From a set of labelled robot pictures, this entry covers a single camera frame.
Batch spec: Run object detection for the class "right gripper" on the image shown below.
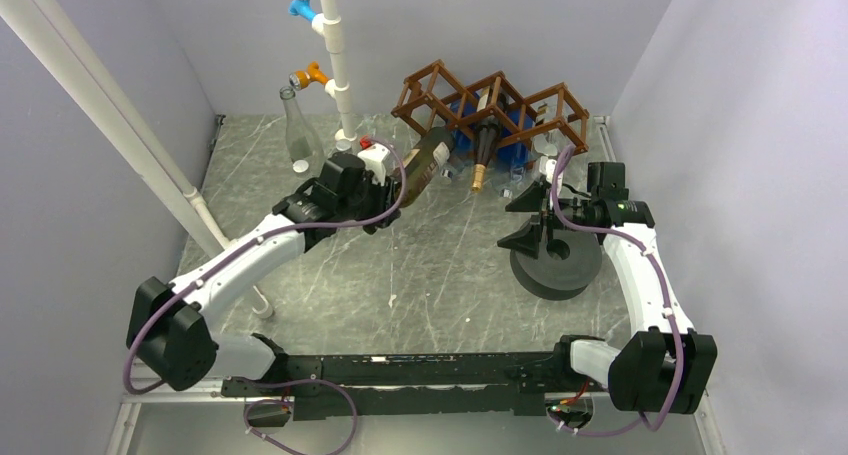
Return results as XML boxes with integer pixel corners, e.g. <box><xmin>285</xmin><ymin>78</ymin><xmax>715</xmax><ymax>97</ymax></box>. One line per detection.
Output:
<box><xmin>498</xmin><ymin>181</ymin><xmax>596</xmax><ymax>258</ymax></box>

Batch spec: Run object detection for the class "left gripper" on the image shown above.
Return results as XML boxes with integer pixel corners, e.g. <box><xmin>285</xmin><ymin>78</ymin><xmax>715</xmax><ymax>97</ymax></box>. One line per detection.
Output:
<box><xmin>337</xmin><ymin>169</ymin><xmax>401</xmax><ymax>229</ymax></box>

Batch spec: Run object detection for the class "large clear bottle white stopper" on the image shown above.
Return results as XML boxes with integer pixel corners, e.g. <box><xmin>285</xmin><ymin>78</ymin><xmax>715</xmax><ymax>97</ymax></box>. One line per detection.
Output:
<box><xmin>330</xmin><ymin>138</ymin><xmax>355</xmax><ymax>170</ymax></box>

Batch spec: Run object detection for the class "green bottle grey cap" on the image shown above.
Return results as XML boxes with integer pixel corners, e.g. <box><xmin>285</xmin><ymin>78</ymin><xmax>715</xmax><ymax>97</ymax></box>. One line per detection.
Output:
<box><xmin>392</xmin><ymin>126</ymin><xmax>455</xmax><ymax>208</ymax></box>

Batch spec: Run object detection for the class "clear bottle dark label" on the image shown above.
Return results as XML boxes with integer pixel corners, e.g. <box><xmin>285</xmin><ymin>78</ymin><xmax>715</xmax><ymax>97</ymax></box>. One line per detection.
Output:
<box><xmin>279</xmin><ymin>86</ymin><xmax>325</xmax><ymax>175</ymax></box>

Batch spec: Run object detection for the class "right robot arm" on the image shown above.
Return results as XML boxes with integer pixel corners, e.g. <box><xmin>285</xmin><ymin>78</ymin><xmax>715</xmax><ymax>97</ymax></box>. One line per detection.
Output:
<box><xmin>497</xmin><ymin>158</ymin><xmax>718</xmax><ymax>415</ymax></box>

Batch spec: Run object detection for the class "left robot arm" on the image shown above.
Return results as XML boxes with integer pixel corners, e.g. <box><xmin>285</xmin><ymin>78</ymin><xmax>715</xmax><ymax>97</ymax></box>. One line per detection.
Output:
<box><xmin>123</xmin><ymin>142</ymin><xmax>411</xmax><ymax>395</ymax></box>

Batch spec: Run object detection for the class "brown bottle gold foil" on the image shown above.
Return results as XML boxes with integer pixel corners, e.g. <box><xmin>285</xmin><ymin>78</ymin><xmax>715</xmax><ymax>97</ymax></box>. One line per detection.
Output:
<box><xmin>471</xmin><ymin>117</ymin><xmax>503</xmax><ymax>193</ymax></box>

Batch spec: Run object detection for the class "brown wooden wine rack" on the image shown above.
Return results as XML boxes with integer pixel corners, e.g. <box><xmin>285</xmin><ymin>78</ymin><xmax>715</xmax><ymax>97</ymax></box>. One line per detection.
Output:
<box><xmin>391</xmin><ymin>59</ymin><xmax>590</xmax><ymax>154</ymax></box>

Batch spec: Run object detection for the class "dark grey foam spool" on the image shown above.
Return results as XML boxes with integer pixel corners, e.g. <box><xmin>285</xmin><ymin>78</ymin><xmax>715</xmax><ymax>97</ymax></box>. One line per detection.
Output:
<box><xmin>510</xmin><ymin>230</ymin><xmax>602</xmax><ymax>301</ymax></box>

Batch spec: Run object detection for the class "small silver cap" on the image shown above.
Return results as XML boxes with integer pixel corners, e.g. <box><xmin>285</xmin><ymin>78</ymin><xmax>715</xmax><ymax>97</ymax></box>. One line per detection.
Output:
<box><xmin>292</xmin><ymin>160</ymin><xmax>310</xmax><ymax>176</ymax></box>

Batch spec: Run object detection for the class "orange tap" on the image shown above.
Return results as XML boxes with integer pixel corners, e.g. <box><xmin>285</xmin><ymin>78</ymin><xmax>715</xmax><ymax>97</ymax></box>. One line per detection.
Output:
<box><xmin>289</xmin><ymin>61</ymin><xmax>329</xmax><ymax>91</ymax></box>

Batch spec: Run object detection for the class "white pvc pipe stand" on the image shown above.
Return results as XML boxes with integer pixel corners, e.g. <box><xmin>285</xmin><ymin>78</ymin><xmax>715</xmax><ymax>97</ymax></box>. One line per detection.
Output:
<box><xmin>311</xmin><ymin>0</ymin><xmax>357</xmax><ymax>144</ymax></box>

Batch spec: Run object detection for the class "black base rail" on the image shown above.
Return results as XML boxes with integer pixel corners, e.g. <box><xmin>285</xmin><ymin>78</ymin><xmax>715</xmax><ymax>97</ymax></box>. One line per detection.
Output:
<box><xmin>222</xmin><ymin>344</ymin><xmax>602</xmax><ymax>421</ymax></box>

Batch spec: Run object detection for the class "white diagonal frame pipe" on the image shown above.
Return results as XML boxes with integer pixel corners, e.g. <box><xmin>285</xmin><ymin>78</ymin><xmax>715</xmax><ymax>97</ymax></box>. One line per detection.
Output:
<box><xmin>0</xmin><ymin>0</ymin><xmax>276</xmax><ymax>321</ymax></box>

